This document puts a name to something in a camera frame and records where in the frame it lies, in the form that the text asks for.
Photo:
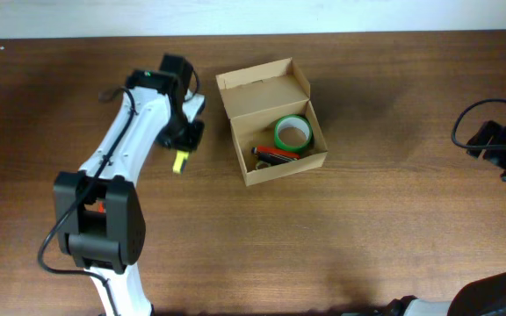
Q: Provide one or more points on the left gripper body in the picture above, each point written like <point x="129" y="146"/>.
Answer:
<point x="181" y="135"/>

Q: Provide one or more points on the yellow highlighter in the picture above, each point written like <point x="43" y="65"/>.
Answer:
<point x="180" y="161"/>

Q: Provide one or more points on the yellow clear tape roll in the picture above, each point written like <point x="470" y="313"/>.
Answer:
<point x="262" y="165"/>

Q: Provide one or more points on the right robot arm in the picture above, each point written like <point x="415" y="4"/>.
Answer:
<point x="483" y="297"/>

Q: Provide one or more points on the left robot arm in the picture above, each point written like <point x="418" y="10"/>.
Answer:
<point x="99" y="221"/>

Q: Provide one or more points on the cardboard box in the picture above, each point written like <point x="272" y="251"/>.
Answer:
<point x="255" y="99"/>

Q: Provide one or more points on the orange utility knife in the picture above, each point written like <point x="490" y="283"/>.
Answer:
<point x="101" y="206"/>

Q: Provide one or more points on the green tape roll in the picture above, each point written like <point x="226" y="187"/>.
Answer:
<point x="293" y="133"/>

